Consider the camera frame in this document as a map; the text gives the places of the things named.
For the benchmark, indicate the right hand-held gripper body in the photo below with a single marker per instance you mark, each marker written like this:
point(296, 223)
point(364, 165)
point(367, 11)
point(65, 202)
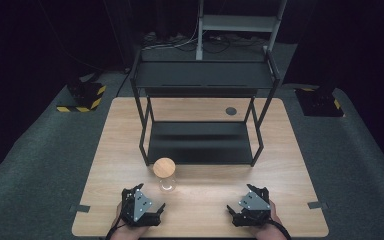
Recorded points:
point(253, 208)

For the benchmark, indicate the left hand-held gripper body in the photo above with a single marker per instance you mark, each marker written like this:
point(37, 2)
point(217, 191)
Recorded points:
point(140, 206)

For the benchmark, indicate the glass jar with wooden lid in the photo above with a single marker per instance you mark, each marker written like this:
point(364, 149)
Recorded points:
point(164, 168)

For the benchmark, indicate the black metal shelf rack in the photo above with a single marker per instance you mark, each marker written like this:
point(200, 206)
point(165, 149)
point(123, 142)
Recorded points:
point(200, 75)

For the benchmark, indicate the person's right hand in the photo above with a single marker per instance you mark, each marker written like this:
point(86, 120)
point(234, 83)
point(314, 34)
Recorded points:
point(266, 230)

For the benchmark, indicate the person's left hand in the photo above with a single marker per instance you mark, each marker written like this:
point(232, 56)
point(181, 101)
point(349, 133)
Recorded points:
point(126, 230)

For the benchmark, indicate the grey tape strip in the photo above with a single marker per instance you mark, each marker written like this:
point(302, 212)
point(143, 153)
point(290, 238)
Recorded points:
point(317, 205)
point(80, 208)

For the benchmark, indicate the black round table grommet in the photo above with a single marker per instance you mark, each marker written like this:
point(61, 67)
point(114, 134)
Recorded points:
point(231, 111)

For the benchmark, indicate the black yellow striped stand base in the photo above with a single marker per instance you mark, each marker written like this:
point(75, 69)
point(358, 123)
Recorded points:
point(83, 95)
point(318, 103)

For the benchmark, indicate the grey metal stand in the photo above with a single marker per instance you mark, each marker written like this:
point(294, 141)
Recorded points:
point(236, 23)

